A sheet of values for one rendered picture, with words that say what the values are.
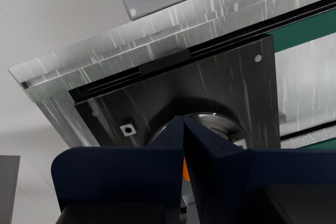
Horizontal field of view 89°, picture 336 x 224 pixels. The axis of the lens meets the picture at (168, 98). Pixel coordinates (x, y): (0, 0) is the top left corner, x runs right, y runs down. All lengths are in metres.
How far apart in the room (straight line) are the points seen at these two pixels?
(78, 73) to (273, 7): 0.23
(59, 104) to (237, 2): 0.24
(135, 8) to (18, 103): 0.30
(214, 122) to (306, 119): 0.21
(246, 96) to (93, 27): 0.25
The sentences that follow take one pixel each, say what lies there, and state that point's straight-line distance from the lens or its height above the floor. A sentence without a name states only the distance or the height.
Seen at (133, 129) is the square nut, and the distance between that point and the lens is 0.22.
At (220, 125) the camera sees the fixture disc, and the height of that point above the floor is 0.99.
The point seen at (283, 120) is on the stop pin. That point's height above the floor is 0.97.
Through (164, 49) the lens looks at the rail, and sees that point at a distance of 0.20.
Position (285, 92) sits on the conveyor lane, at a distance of 0.33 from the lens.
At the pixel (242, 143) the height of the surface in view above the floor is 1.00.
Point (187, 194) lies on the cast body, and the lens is 0.18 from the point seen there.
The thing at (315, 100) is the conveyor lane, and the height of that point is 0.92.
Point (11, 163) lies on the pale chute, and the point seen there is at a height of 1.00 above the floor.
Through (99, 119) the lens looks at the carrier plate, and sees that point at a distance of 0.23.
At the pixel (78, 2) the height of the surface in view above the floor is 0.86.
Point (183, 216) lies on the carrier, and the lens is 0.37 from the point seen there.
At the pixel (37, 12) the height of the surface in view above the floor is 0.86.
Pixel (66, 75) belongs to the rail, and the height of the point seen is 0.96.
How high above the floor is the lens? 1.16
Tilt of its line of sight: 65 degrees down
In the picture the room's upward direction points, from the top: 172 degrees clockwise
